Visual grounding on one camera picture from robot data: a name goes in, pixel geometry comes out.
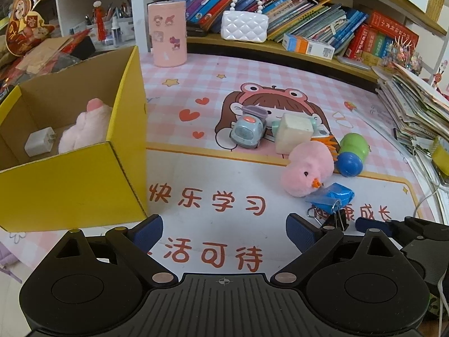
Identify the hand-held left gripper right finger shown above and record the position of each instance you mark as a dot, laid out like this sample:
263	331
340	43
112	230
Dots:
298	232

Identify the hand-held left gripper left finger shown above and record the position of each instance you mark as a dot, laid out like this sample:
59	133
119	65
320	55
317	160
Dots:
150	232

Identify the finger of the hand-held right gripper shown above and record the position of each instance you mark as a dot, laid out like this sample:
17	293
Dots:
371	225

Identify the black binder clip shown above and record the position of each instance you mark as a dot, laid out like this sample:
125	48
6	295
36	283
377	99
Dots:
335	223

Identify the blue plastic packet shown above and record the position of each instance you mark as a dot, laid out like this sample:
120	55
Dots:
333	195

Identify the pink plush chick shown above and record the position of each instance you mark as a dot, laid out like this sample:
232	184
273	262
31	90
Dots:
301	172

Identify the green blue rounded toy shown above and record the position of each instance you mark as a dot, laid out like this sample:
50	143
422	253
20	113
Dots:
354	145

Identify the yellow cardboard box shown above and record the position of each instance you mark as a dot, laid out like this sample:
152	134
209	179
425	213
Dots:
70	189

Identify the beige foam cube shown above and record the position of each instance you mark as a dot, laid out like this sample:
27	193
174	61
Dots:
293	133

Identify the grey blue toy truck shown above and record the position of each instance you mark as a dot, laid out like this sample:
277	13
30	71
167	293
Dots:
247	131

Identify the pink cartoon desk mat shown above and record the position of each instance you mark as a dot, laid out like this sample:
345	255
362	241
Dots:
210	168

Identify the mint green plastic item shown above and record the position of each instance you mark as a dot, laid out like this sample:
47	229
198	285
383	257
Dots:
275	126

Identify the pink plush toy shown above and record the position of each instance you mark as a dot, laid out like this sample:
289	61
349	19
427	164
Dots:
87	130

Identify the stack of paper booklets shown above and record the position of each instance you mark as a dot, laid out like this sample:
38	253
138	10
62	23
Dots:
410	105

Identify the white charger plug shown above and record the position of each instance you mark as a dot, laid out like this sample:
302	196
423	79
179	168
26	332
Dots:
38	144

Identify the colourful paper ornament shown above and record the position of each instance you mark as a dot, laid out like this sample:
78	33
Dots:
401	54

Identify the red blue thick dictionary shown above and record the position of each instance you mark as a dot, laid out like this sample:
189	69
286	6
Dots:
363	44

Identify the white orange blue carton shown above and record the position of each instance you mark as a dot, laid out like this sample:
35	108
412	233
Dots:
308	46

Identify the wooden bookshelf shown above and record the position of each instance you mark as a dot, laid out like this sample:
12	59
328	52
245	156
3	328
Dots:
245	47

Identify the large red boxed dictionary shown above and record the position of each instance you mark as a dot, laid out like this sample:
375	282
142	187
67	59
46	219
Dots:
394	30

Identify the pink cylinder container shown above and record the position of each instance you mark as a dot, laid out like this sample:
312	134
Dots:
166	35

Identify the white spray bottle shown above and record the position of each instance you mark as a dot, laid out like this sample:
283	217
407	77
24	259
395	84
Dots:
116	33

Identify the red paper packet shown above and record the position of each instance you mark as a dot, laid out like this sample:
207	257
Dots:
79	40

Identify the brown cardboard sheet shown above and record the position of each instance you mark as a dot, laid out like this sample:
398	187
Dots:
42	54

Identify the red dressed doll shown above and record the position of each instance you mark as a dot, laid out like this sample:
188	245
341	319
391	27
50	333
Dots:
99	21

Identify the bunch of pens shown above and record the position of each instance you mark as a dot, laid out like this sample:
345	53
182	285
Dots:
121	10

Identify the gold red figure decoration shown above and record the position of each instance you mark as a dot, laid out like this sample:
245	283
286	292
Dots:
24	24

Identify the white shelf cubby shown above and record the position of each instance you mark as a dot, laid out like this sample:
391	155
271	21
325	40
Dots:
70	0

